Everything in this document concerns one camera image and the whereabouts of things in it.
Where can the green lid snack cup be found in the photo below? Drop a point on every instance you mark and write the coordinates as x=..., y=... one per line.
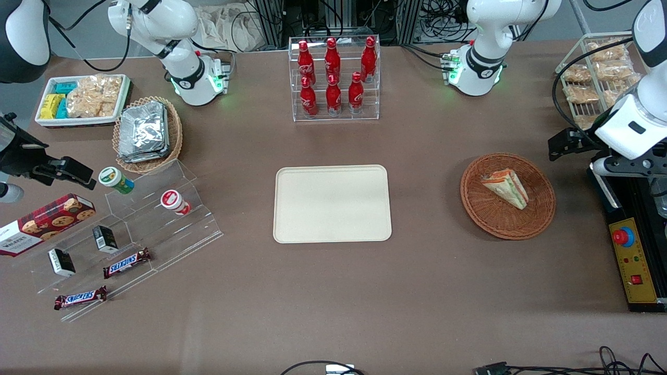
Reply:
x=113, y=178

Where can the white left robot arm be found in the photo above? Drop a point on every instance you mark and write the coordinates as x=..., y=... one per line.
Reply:
x=484, y=31

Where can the red lid snack cup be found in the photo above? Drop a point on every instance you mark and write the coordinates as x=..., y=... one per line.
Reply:
x=173, y=200

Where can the black machine housing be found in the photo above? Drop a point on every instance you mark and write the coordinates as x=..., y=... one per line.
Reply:
x=612, y=200

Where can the yellow control panel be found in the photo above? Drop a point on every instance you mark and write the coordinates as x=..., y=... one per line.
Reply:
x=633, y=260

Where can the clear acrylic stepped stand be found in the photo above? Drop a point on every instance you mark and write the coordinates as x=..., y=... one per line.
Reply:
x=172, y=245

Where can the white plug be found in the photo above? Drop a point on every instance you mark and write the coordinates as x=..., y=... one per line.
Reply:
x=340, y=370

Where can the clear plastic container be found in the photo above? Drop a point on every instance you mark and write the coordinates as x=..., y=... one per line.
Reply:
x=661, y=203

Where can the aluminium frame rack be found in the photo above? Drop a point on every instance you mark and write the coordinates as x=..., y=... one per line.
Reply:
x=271, y=21

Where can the round brown wicker basket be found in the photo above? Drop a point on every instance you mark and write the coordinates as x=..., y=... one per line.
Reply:
x=490, y=219

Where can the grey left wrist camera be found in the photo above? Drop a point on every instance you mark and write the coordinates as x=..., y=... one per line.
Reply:
x=604, y=166

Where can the teal snack pack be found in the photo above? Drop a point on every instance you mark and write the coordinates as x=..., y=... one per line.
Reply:
x=65, y=87
x=62, y=109

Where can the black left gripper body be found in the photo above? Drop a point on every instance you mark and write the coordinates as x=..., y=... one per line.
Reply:
x=584, y=142

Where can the white rectangular snack tray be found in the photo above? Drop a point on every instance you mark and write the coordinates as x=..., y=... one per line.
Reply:
x=120, y=112

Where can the red cola bottle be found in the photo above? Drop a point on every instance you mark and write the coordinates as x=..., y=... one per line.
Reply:
x=356, y=96
x=333, y=99
x=308, y=101
x=332, y=60
x=305, y=62
x=368, y=60

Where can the red emergency stop button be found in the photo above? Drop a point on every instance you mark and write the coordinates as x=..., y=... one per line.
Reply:
x=621, y=237

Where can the clear acrylic bottle rack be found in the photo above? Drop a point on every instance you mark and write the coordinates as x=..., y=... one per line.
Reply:
x=344, y=117

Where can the yellow snack pack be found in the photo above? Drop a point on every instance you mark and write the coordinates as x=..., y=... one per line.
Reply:
x=50, y=107

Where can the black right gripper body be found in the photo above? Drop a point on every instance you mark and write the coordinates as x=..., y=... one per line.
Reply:
x=20, y=155

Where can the red tartan cookie box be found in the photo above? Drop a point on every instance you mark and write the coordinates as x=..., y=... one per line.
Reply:
x=47, y=224

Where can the silver foil packet stack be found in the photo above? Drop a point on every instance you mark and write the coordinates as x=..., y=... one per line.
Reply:
x=143, y=133

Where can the beige plastic tray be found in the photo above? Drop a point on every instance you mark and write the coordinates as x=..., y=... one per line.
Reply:
x=323, y=208

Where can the snickers chocolate bar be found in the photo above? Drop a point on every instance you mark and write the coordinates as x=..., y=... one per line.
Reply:
x=126, y=263
x=81, y=298

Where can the beige cloth bag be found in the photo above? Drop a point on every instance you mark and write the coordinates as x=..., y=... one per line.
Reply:
x=224, y=26

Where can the oval wicker basket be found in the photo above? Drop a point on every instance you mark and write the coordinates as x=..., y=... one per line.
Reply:
x=176, y=135

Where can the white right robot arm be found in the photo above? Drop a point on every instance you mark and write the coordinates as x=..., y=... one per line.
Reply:
x=156, y=21

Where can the clear bag of crackers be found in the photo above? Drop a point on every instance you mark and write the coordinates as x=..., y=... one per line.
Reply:
x=94, y=96

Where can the small black box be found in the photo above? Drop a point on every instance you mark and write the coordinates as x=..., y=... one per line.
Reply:
x=61, y=262
x=106, y=239

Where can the triangle sandwich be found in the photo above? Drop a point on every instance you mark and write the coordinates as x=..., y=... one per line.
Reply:
x=508, y=187

